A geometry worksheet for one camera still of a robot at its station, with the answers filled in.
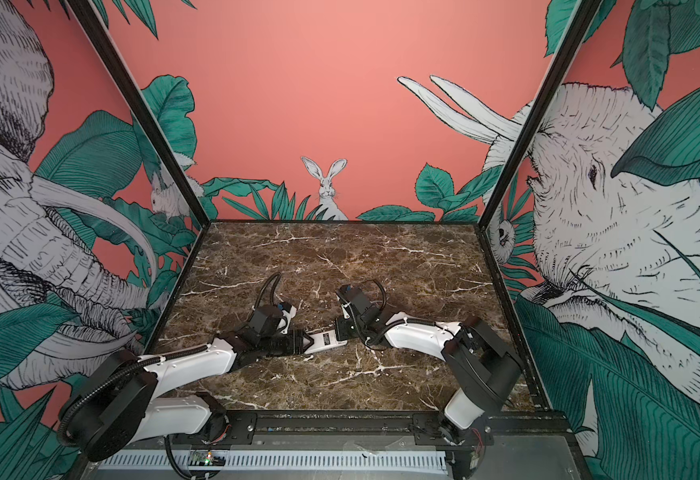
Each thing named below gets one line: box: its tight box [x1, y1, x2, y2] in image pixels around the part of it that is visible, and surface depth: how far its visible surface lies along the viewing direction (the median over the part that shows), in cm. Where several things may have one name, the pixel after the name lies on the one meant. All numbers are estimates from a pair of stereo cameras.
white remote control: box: [303, 329, 348, 355], surface depth 90 cm
